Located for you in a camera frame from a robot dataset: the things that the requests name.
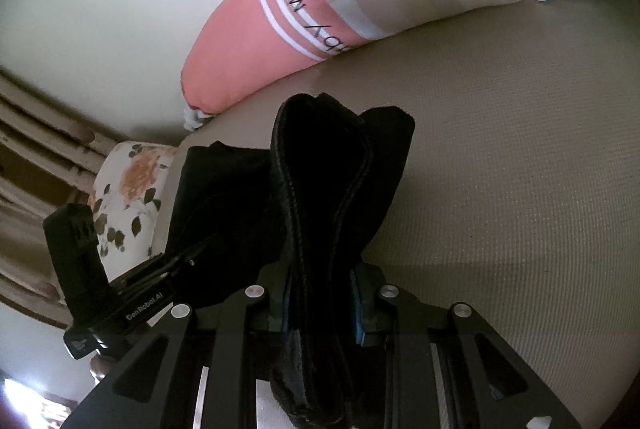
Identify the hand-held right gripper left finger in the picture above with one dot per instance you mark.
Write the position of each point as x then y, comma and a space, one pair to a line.
286, 309

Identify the beige bed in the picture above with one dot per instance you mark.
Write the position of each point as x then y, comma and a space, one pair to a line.
500, 159

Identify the floral cushion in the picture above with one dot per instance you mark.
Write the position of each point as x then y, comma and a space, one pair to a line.
132, 189

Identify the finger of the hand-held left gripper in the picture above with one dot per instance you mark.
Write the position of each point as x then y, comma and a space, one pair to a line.
187, 259

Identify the black pants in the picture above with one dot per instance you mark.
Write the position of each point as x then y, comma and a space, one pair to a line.
320, 189

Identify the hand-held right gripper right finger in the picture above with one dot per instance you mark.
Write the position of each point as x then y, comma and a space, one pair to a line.
358, 309

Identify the wooden slatted headboard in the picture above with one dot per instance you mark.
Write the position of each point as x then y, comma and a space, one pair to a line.
35, 159

